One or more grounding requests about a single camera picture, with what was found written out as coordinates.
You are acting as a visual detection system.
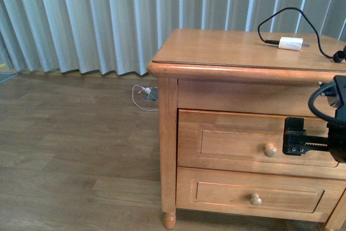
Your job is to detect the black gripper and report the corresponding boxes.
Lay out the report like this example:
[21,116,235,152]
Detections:
[282,117,345,163]

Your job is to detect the upper drawer wooden knob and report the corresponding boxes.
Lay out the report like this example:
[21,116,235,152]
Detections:
[263,144,278,157]

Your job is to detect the drawer wooden knob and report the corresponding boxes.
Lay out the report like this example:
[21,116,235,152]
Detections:
[263,144,278,157]
[250,193,262,206]

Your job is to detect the lower drawer wooden knob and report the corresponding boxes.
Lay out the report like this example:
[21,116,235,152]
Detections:
[250,193,262,206]

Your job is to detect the wooden nightstand cabinet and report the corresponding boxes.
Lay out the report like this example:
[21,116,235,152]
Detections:
[148,29,345,230]

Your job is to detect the white power adapter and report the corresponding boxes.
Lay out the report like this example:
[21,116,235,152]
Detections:
[278,37,310,51]

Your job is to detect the open metal floor socket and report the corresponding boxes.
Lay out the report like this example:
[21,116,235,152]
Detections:
[144,88,158,101]

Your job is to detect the pale green pleated curtain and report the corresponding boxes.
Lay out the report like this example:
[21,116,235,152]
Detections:
[1,0,345,75]

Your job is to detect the dark floor mat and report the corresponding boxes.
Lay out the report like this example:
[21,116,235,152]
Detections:
[0,72,17,83]

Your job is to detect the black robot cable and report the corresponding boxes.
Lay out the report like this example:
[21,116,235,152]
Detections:
[308,81,346,123]

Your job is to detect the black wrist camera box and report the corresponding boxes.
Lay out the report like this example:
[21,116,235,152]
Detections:
[323,75,345,109]

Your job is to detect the black adapter cable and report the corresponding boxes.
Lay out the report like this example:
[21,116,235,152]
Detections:
[257,7,346,64]

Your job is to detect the white charger cable on floor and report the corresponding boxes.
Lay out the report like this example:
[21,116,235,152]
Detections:
[131,84,159,112]

